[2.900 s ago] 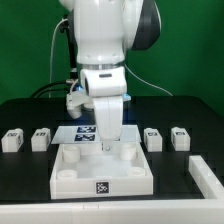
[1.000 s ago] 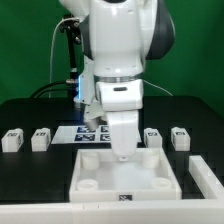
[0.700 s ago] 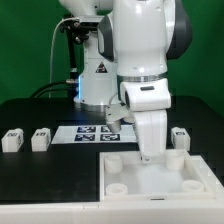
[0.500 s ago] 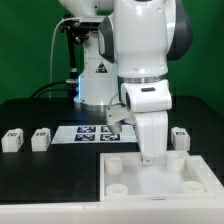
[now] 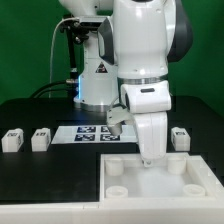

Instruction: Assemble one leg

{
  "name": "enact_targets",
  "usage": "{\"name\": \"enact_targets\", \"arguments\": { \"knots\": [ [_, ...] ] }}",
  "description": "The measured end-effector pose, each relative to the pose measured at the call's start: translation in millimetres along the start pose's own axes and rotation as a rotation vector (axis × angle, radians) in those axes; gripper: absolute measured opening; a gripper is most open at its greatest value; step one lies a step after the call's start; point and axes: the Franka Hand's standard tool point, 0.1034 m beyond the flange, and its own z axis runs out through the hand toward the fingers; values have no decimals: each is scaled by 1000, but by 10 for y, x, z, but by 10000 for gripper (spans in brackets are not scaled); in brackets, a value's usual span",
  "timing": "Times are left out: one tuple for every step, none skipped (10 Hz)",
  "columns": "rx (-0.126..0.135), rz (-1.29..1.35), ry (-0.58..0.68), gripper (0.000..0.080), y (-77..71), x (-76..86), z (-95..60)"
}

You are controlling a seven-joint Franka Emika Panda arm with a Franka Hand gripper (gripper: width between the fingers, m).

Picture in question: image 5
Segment white sheet with markers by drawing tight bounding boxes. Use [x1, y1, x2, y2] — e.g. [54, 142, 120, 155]
[52, 125, 137, 144]

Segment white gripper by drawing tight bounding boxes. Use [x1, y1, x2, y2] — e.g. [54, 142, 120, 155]
[133, 111, 169, 167]

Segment black cables at base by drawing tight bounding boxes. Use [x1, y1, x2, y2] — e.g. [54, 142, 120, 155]
[29, 78, 79, 99]

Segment white square table top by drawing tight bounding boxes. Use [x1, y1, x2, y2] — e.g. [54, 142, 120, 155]
[100, 153, 224, 200]

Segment black camera on stand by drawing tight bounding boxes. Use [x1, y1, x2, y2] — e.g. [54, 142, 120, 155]
[59, 13, 108, 98]

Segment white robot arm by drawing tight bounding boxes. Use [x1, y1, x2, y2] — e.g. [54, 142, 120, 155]
[59, 0, 192, 166]

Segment white obstacle fence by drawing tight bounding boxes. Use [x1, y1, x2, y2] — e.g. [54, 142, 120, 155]
[0, 155, 224, 224]

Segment white camera cable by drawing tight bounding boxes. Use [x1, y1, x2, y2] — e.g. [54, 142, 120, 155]
[48, 17, 80, 99]

